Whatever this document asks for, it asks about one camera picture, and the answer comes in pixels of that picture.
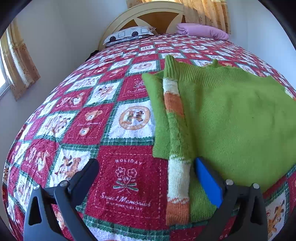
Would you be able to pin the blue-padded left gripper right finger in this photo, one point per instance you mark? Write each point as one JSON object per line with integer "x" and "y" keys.
{"x": 250, "y": 222}

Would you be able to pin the green orange striped knit sweater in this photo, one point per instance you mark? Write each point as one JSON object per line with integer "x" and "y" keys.
{"x": 242, "y": 124}

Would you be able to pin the pink folded blanket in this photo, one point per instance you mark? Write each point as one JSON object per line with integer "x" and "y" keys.
{"x": 197, "y": 30}

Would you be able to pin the red patchwork bedspread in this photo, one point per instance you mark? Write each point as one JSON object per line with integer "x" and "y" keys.
{"x": 102, "y": 111}

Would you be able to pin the yellow curtain at left window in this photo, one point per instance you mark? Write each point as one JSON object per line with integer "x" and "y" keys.
{"x": 18, "y": 64}

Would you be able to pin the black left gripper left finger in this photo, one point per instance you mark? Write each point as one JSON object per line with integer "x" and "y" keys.
{"x": 40, "y": 220}

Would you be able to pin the yellow curtain behind headboard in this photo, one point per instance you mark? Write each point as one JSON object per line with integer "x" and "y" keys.
{"x": 207, "y": 12}

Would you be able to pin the cream wooden headboard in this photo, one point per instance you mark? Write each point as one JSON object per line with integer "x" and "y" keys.
{"x": 162, "y": 15}

